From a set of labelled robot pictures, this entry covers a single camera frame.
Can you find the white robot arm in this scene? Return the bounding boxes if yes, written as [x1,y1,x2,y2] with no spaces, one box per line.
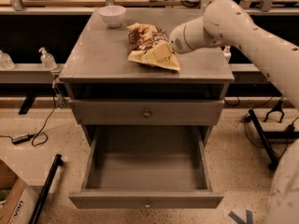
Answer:
[169,0,299,224]

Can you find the clear glass jar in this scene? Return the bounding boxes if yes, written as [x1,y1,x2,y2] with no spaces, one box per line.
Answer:
[0,50,15,70]

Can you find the white ceramic bowl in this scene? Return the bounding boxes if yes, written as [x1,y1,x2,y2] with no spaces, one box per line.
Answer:
[98,6,126,28]

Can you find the open grey middle drawer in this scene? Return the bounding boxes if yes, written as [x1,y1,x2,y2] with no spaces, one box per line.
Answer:
[69,126,223,209]

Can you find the black power adapter with cable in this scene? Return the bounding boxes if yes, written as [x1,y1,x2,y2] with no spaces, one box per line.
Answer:
[0,77,64,147]

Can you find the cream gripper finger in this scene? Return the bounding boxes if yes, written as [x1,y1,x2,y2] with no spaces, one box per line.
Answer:
[141,42,177,63]

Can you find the grey wooden drawer cabinet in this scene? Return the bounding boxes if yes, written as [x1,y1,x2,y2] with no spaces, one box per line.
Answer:
[60,7,234,141]

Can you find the cardboard box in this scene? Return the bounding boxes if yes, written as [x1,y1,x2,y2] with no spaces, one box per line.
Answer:
[0,160,38,224]

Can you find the brown chip bag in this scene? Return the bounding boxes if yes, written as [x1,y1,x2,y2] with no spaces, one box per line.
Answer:
[127,23,180,71]

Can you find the clear pump bottle left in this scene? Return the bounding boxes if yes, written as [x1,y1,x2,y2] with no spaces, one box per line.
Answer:
[38,47,57,70]

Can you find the black metal bar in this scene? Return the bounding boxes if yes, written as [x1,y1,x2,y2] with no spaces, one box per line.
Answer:
[29,154,64,224]

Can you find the black stand leg with wheel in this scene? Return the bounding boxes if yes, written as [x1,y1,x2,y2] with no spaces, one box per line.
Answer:
[249,109,278,171]

